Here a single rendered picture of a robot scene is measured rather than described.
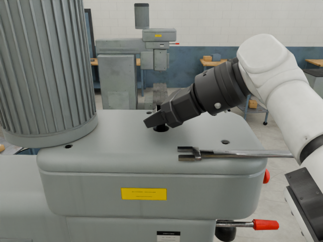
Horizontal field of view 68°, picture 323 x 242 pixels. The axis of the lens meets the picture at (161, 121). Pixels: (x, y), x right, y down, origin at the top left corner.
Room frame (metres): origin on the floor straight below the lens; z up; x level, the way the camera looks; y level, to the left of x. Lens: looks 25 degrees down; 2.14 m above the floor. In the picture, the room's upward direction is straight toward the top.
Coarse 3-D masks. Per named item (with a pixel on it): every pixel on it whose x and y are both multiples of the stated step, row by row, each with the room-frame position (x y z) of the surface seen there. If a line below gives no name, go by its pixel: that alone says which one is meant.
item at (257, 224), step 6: (216, 222) 0.40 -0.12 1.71; (222, 222) 0.40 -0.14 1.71; (228, 222) 0.40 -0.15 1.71; (234, 222) 0.40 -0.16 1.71; (240, 222) 0.40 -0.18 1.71; (246, 222) 0.40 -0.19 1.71; (252, 222) 0.40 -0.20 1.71; (258, 222) 0.39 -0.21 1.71; (264, 222) 0.39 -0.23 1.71; (270, 222) 0.39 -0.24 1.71; (276, 222) 0.39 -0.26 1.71; (258, 228) 0.38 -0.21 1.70; (264, 228) 0.38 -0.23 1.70; (270, 228) 0.38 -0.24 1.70; (276, 228) 0.38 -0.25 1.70
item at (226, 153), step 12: (180, 156) 0.37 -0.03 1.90; (192, 156) 0.37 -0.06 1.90; (204, 156) 0.38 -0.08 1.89; (216, 156) 0.38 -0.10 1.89; (228, 156) 0.38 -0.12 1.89; (240, 156) 0.38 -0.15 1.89; (252, 156) 0.38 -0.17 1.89; (264, 156) 0.38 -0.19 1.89; (276, 156) 0.38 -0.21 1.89; (288, 156) 0.38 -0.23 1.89
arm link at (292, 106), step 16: (272, 96) 0.33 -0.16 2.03; (288, 96) 0.31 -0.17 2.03; (304, 96) 0.30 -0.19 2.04; (272, 112) 0.32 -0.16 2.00; (288, 112) 0.29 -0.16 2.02; (304, 112) 0.27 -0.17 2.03; (320, 112) 0.26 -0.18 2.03; (288, 128) 0.27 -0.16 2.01; (304, 128) 0.25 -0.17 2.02; (320, 128) 0.24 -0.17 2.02; (288, 144) 0.26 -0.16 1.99; (304, 144) 0.24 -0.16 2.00; (320, 144) 0.22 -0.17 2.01; (304, 160) 0.23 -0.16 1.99; (320, 160) 0.21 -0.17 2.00; (288, 176) 0.22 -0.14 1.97; (304, 176) 0.21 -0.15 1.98; (320, 176) 0.20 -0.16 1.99; (304, 192) 0.20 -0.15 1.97; (320, 192) 0.19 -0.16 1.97; (304, 208) 0.18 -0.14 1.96; (320, 208) 0.18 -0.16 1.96; (320, 224) 0.17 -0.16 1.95; (320, 240) 0.17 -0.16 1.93
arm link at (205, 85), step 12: (204, 72) 0.46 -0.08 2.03; (192, 84) 0.48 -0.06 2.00; (204, 84) 0.44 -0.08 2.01; (216, 84) 0.43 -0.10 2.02; (180, 96) 0.45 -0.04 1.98; (192, 96) 0.45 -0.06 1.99; (204, 96) 0.43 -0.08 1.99; (216, 96) 0.42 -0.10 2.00; (168, 108) 0.44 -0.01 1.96; (180, 108) 0.44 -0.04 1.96; (192, 108) 0.44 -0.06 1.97; (204, 108) 0.45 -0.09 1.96; (216, 108) 0.42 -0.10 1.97; (228, 108) 0.43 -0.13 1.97; (168, 120) 0.43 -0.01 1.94; (180, 120) 0.44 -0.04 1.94
